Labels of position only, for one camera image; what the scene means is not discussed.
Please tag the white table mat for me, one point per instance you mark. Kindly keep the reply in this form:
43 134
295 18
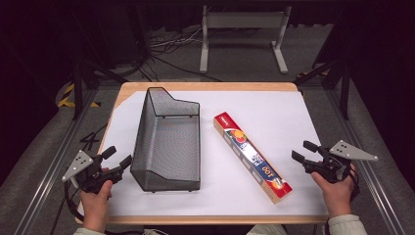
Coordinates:
280 124

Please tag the black tape cross mark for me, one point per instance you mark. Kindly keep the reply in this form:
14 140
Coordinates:
91 138

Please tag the person's right sleeve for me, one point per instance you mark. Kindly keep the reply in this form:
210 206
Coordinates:
346 225

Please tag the person's left sleeve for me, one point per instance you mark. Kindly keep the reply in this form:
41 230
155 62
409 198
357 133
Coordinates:
85 231

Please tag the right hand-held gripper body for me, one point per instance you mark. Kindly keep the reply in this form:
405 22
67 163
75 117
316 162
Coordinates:
339 163

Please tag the black tripod stand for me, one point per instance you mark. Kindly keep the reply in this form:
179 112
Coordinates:
332 78
88 81

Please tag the person's left hand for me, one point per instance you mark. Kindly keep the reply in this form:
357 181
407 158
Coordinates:
95 204

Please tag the person's right hand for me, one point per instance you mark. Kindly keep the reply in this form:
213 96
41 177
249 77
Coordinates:
336 194

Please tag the yellow black hazard tape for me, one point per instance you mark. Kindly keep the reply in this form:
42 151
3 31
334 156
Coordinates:
70 98

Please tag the grey metal stand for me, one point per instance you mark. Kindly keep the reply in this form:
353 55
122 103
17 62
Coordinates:
244 36

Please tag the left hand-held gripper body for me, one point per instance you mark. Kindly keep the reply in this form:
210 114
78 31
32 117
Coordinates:
85 169

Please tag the long plastic wrap box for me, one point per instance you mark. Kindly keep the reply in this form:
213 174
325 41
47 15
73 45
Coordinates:
252 156

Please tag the person's sleeve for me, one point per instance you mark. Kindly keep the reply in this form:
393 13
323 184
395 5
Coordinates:
85 231
346 225

